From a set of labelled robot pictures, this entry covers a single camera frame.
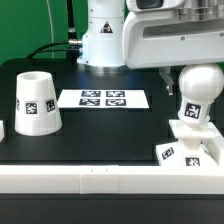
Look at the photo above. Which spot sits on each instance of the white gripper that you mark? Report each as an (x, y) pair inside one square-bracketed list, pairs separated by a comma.
[(159, 33)]

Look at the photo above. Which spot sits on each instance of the white lamp bulb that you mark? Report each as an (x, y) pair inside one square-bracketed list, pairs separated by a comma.
[(199, 85)]

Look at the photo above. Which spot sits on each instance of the white lamp base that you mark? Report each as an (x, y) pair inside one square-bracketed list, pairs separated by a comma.
[(188, 150)]

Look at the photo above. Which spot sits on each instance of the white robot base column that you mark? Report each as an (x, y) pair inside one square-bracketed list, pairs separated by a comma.
[(102, 42)]

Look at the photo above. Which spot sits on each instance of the white lamp shade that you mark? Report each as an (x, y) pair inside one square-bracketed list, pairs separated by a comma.
[(37, 111)]

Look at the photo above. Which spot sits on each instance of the white marker sheet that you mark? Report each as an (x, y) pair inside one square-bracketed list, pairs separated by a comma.
[(83, 98)]

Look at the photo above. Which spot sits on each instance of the white right wall bar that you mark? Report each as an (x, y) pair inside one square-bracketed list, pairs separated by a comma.
[(215, 145)]

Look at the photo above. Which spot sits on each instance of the white wall bar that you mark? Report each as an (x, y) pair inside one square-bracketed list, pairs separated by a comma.
[(2, 133), (110, 180), (215, 145)]

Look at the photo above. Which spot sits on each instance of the white front wall bar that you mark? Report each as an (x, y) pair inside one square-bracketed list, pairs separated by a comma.
[(110, 180)]

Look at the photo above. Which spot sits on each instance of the white left wall bar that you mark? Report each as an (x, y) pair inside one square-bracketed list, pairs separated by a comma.
[(2, 133)]

